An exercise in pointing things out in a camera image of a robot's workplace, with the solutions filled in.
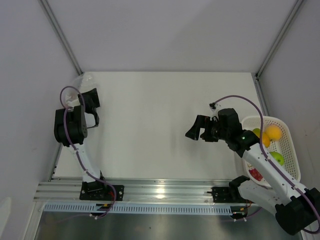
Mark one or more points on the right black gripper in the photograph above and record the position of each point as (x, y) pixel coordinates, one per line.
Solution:
(201, 122)

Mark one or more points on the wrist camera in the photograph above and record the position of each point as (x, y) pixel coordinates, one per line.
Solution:
(72, 100)
(215, 108)

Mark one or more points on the right corner frame post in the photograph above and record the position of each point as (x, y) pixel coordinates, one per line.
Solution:
(280, 36)

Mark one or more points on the yellow green mango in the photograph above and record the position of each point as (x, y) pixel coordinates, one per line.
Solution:
(265, 139)

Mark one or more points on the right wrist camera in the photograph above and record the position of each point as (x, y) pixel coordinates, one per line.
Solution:
(215, 108)

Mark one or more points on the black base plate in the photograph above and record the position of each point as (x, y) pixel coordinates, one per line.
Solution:
(96, 191)
(225, 195)

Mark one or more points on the left corner frame post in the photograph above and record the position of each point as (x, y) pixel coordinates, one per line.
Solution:
(55, 25)

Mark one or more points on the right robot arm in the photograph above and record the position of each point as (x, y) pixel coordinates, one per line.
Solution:
(294, 206)

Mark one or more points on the white perforated plastic basket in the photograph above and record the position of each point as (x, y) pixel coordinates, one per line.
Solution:
(284, 146)

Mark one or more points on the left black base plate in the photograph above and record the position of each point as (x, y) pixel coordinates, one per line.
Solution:
(96, 191)

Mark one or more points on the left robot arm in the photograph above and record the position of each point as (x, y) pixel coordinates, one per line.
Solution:
(71, 124)

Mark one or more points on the green apple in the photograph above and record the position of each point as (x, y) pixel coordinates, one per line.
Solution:
(278, 157)

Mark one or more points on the aluminium mounting rail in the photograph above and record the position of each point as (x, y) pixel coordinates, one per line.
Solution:
(144, 191)

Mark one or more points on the red grape bunch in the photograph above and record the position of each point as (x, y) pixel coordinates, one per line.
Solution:
(255, 174)

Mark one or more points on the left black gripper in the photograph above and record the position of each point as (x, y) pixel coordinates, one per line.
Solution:
(93, 94)

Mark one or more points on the corner frame post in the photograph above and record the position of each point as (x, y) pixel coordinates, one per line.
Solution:
(55, 25)
(280, 36)

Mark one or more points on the white slotted cable duct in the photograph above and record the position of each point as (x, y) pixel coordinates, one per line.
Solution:
(133, 208)

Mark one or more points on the orange fruit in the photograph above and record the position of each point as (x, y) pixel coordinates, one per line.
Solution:
(273, 132)

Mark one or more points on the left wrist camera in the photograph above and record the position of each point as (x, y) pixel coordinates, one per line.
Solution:
(72, 100)

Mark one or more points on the clear zip top bag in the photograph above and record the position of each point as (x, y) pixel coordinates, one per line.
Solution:
(82, 83)

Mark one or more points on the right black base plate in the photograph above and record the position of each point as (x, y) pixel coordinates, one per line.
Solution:
(225, 195)

